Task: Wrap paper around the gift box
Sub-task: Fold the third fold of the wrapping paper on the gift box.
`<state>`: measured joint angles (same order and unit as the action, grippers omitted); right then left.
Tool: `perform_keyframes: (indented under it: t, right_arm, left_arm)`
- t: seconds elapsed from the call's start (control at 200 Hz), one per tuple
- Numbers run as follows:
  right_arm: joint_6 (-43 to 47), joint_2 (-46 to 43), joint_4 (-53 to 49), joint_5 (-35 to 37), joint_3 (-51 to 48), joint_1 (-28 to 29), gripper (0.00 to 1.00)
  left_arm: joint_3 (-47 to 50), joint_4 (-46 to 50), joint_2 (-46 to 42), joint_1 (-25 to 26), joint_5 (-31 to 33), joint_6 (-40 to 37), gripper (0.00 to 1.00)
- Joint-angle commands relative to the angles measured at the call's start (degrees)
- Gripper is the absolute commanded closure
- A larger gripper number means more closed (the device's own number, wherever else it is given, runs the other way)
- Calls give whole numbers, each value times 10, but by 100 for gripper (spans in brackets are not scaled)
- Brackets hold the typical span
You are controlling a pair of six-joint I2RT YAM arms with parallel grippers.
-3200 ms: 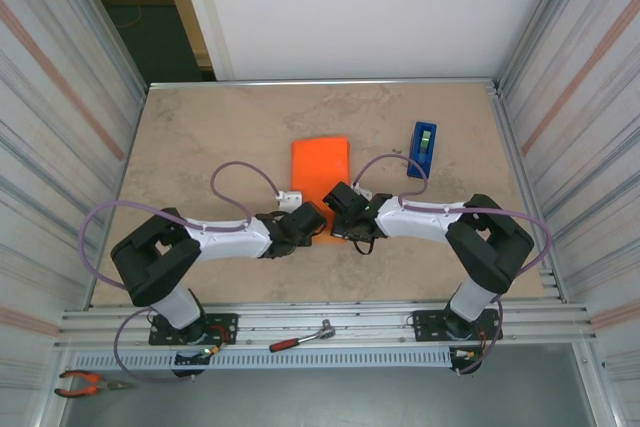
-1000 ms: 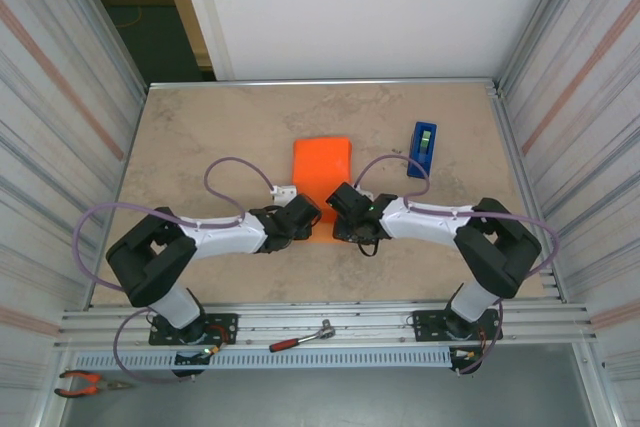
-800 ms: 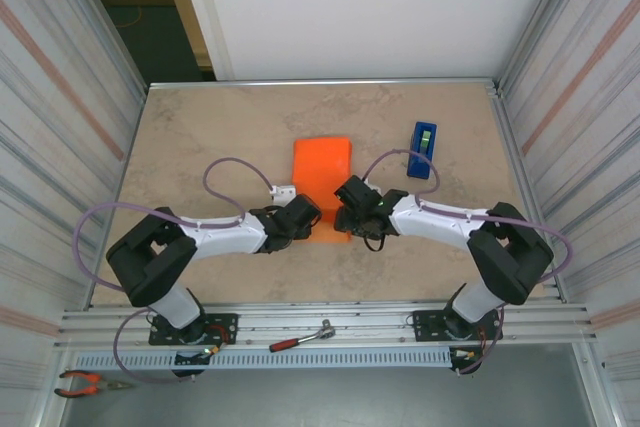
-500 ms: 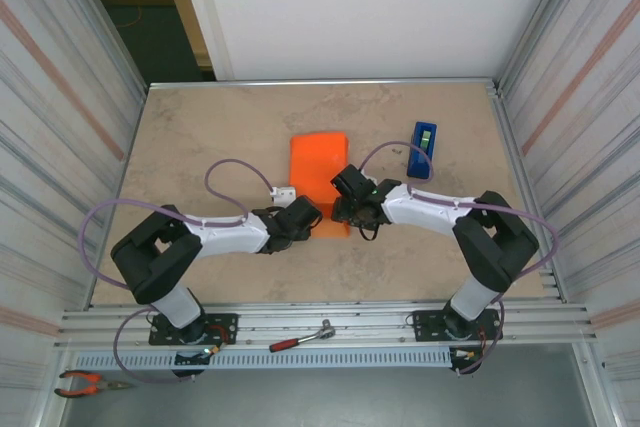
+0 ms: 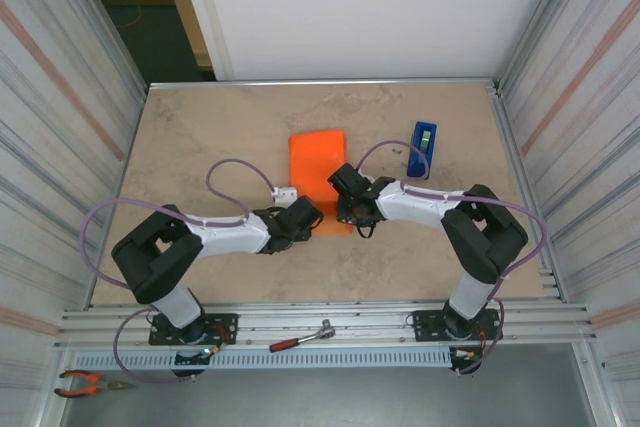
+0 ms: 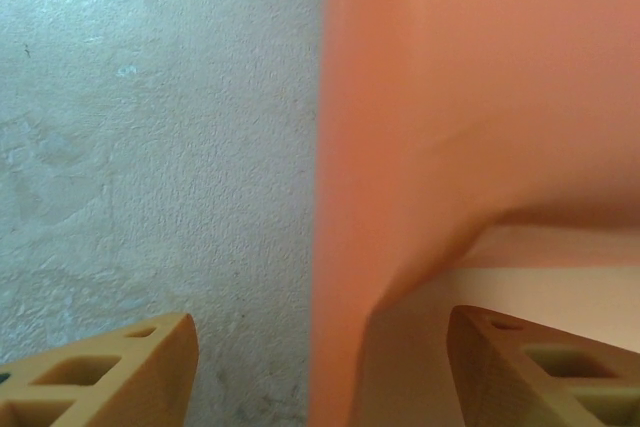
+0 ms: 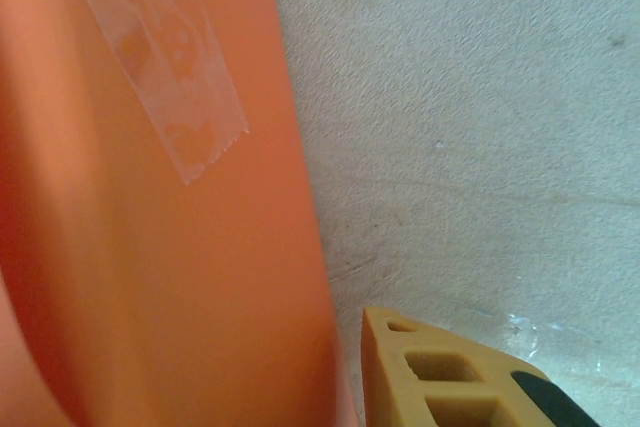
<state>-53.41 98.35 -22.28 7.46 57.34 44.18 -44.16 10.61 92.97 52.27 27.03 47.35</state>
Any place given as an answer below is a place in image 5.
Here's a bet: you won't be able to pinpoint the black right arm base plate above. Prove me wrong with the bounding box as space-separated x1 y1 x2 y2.
412 309 503 343

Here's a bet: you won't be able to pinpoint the blue tape dispenser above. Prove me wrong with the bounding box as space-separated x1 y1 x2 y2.
406 120 439 181

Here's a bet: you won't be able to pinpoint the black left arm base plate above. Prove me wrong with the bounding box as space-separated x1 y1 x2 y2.
148 312 239 347

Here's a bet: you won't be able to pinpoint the aluminium table side rail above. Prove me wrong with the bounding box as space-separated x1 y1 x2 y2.
487 81 569 304

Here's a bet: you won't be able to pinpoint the orange wrapping paper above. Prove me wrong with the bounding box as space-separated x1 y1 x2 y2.
288 129 354 238

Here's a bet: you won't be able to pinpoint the red handled ratchet wrench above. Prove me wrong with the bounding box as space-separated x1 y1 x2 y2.
268 318 337 353

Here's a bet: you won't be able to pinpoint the orange handled pliers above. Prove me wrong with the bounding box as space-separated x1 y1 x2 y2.
53 369 135 399

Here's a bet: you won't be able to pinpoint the aluminium table end rail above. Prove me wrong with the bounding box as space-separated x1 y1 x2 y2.
148 77 501 93

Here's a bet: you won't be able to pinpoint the long aluminium base rail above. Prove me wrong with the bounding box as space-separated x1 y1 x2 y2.
53 301 599 351

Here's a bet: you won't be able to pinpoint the aluminium frame post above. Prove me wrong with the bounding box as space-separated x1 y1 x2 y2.
493 0 594 93

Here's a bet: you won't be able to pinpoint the grey slotted cable duct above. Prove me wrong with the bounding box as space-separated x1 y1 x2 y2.
73 349 454 369

